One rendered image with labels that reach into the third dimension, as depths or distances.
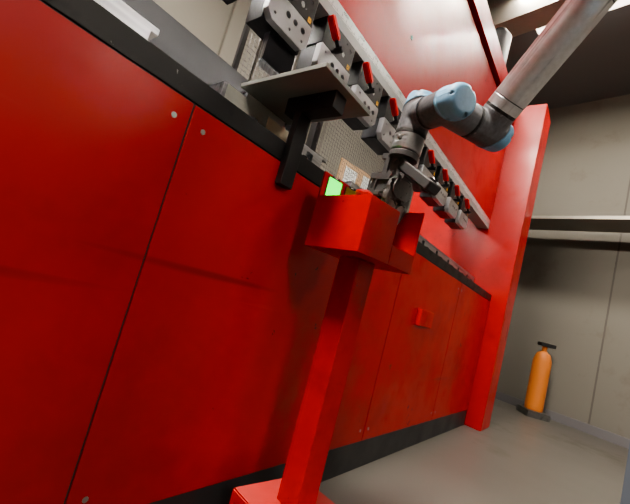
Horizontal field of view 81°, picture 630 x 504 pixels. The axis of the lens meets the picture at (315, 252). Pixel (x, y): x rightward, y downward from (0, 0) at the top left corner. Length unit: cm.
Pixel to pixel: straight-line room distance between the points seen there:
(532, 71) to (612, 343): 372
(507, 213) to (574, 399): 221
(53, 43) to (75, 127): 11
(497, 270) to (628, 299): 190
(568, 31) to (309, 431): 94
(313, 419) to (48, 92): 72
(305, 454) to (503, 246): 227
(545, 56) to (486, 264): 204
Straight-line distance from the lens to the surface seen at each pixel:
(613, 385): 444
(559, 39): 95
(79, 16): 68
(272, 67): 108
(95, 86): 66
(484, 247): 288
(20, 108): 63
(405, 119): 95
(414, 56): 171
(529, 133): 316
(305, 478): 88
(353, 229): 74
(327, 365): 82
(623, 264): 457
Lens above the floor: 56
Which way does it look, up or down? 7 degrees up
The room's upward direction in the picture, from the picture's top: 15 degrees clockwise
